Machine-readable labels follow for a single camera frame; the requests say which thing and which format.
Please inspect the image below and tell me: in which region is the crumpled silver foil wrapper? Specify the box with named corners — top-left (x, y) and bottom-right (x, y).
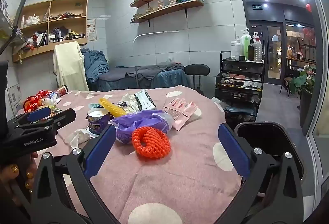
top-left (120, 93), bottom-right (140, 114)

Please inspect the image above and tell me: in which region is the orange foam fruit net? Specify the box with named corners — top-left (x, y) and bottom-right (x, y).
top-left (132, 126), bottom-right (171, 162)

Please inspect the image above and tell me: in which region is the red snack tube can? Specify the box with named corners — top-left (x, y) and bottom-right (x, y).
top-left (53, 85), bottom-right (68, 98)

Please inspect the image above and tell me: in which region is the crumpled white tissue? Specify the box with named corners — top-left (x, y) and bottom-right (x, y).
top-left (67, 128), bottom-right (91, 149)

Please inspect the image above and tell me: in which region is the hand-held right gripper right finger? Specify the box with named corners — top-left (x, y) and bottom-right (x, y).
top-left (218, 122), bottom-right (305, 224)

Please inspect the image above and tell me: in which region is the cluster of toiletry bottles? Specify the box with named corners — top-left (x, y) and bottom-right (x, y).
top-left (230, 28), bottom-right (264, 62)

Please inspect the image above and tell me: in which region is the grey blanket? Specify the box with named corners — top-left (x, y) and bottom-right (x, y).
top-left (99, 62), bottom-right (185, 81)

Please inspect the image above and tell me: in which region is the person's left hand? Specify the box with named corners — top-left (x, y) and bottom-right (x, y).
top-left (0, 152), bottom-right (39, 205)

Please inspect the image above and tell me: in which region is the black trolley cart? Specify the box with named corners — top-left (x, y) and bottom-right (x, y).
top-left (214, 51), bottom-right (265, 122)

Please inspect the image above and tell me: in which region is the cream towel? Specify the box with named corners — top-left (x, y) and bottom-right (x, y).
top-left (53, 41), bottom-right (90, 92)

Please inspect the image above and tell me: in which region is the black round stool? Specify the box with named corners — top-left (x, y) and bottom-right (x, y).
top-left (184, 64), bottom-right (210, 91)

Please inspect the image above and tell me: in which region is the potted green plant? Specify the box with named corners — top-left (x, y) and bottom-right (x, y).
top-left (293, 65), bottom-right (316, 127)

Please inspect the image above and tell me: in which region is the blue bedding pile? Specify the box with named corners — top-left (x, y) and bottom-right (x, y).
top-left (81, 49), bottom-right (110, 84)

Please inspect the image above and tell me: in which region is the pink polka dot blanket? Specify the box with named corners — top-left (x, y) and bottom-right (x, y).
top-left (15, 85), bottom-right (247, 224)

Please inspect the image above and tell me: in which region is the white arc lamp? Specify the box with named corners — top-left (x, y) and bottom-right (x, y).
top-left (133, 30), bottom-right (179, 43)

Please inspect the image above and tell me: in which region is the clear plastic bottle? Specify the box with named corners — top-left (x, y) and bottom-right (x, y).
top-left (41, 92), bottom-right (62, 108)

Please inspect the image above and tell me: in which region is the black trash bin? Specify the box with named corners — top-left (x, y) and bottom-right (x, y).
top-left (234, 121), bottom-right (307, 197)

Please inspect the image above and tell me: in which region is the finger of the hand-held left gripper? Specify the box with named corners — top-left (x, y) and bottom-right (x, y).
top-left (16, 108), bottom-right (77, 135)
top-left (7, 106), bottom-right (52, 126)

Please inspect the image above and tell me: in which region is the black door frame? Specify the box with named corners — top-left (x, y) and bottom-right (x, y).
top-left (232, 0), bottom-right (321, 137)

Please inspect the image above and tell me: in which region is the pink sachet packet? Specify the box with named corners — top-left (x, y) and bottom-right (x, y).
top-left (163, 106), bottom-right (202, 131)
top-left (167, 97), bottom-right (199, 111)

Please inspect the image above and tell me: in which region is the blue skirted massage bed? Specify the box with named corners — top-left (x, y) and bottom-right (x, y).
top-left (87, 62), bottom-right (192, 92)

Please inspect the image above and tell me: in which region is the red gold packaging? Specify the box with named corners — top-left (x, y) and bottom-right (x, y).
top-left (23, 90), bottom-right (52, 113)

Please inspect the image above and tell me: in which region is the wall poster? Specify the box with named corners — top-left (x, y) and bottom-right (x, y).
top-left (86, 18), bottom-right (97, 41)

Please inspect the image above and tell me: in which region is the wooden bar stool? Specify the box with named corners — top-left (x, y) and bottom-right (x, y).
top-left (279, 77), bottom-right (294, 99)

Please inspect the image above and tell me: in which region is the black stand pole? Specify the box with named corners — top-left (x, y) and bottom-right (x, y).
top-left (0, 0), bottom-right (34, 56)

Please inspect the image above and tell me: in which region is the purple plastic bag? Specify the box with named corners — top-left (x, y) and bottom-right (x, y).
top-left (108, 109), bottom-right (176, 144)

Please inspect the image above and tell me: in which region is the yellow plastic bag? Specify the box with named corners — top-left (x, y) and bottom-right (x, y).
top-left (99, 97), bottom-right (127, 118)

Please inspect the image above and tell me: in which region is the wooden cubby shelf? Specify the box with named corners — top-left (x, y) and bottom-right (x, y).
top-left (12, 0), bottom-right (88, 63)

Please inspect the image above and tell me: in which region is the white wall notice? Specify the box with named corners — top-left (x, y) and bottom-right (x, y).
top-left (7, 84), bottom-right (22, 109)

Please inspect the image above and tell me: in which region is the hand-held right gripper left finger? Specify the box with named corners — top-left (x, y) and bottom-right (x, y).
top-left (30, 125), bottom-right (121, 224)

